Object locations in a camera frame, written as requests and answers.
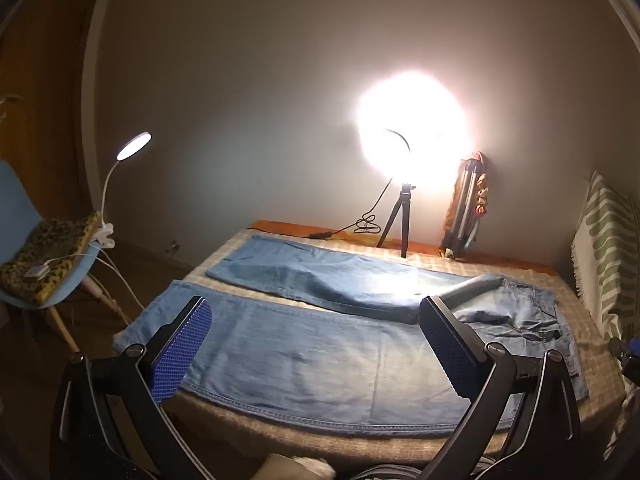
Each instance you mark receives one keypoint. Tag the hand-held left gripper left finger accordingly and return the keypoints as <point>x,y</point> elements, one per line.
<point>182,347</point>

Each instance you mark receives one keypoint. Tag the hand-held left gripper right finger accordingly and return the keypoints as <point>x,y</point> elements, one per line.
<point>450,352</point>

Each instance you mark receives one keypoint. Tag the blue denim pants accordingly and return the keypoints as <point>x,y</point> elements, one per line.
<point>300,355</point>

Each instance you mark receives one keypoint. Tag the beige checkered blanket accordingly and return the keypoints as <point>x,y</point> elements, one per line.
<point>597,322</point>

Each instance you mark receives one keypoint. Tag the green white striped cloth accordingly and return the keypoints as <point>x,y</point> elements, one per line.
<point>607,240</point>

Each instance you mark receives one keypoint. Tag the folded silver tripod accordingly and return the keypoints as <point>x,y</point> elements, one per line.
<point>462,200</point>

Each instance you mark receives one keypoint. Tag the colourful patterned cloth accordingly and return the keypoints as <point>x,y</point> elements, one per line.
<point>483,192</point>

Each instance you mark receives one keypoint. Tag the leopard print cushion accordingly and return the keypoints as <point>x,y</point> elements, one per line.
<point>50,250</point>

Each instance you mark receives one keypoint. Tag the small white lamp remote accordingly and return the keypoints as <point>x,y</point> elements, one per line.
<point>33,272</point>

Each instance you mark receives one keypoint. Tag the white clip desk lamp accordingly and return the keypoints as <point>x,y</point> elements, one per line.
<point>131,146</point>

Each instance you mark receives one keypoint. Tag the light blue chair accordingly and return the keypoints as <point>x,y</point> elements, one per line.
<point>20,195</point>

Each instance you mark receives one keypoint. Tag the brown wooden door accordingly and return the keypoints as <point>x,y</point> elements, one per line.
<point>40,60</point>

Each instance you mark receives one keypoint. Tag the small wall fixture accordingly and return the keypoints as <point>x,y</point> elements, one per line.
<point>173,246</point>

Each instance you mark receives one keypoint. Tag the orange wooden bed frame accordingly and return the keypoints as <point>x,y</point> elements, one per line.
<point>280,225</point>

